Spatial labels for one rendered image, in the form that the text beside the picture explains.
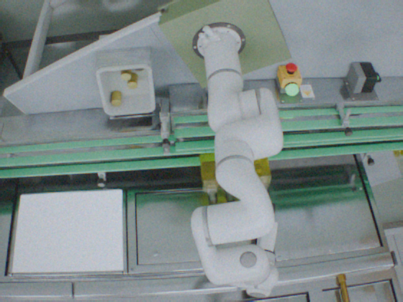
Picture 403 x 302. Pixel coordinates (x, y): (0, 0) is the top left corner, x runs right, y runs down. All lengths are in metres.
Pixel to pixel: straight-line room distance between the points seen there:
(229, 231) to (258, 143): 0.21
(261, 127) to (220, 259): 0.30
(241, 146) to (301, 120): 0.55
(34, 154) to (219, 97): 0.76
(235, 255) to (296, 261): 0.59
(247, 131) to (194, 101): 0.52
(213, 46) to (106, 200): 0.70
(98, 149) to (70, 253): 0.37
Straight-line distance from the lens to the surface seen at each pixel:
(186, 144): 1.45
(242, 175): 0.88
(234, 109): 1.04
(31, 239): 1.59
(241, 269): 0.95
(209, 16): 1.21
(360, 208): 1.69
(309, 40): 1.46
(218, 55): 1.17
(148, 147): 1.48
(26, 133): 1.61
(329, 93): 1.56
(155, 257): 1.47
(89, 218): 1.56
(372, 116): 1.57
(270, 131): 0.96
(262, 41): 1.29
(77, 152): 1.52
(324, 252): 1.57
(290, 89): 1.46
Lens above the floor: 1.79
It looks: 35 degrees down
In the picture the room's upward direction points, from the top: 174 degrees clockwise
